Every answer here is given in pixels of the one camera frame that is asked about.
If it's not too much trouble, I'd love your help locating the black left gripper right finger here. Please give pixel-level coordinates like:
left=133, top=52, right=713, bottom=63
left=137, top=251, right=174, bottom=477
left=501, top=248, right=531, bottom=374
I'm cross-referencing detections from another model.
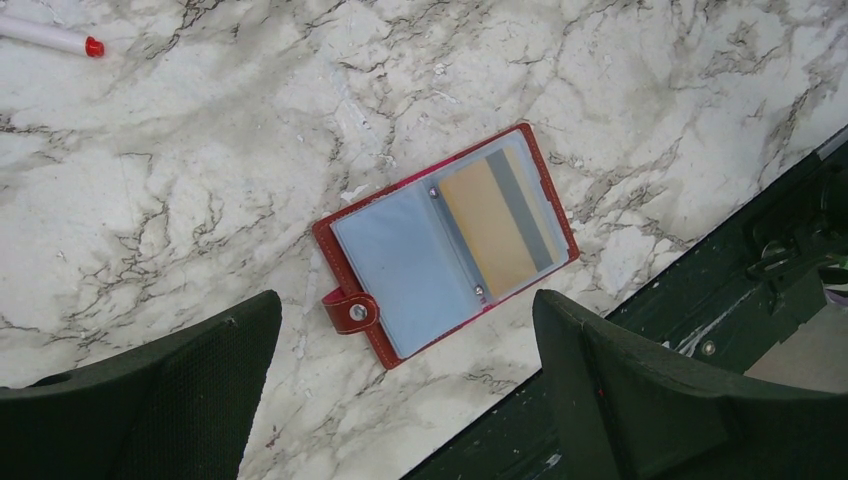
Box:
left=532, top=290, right=847, bottom=479

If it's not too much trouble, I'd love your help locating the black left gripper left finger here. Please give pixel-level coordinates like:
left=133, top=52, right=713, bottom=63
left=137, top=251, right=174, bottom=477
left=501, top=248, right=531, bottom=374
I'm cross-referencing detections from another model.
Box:
left=1, top=290, right=282, bottom=479

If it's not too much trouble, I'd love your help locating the gold credit card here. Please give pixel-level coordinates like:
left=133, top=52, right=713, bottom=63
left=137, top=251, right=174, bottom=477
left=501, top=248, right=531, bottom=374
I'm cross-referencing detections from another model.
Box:
left=436, top=145, right=570, bottom=300

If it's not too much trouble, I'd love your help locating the red card holder wallet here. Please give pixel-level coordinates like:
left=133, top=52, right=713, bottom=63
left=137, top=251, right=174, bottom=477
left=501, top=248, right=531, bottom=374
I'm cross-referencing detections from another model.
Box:
left=312, top=122, right=580, bottom=369

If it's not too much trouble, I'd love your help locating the red capped white marker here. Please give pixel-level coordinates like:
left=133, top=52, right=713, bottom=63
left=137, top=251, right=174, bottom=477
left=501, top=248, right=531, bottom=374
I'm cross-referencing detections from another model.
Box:
left=1, top=15, right=106, bottom=58

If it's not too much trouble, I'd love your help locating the black mounting rail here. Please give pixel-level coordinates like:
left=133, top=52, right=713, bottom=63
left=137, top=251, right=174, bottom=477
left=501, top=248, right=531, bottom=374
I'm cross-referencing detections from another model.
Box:
left=411, top=131, right=847, bottom=479

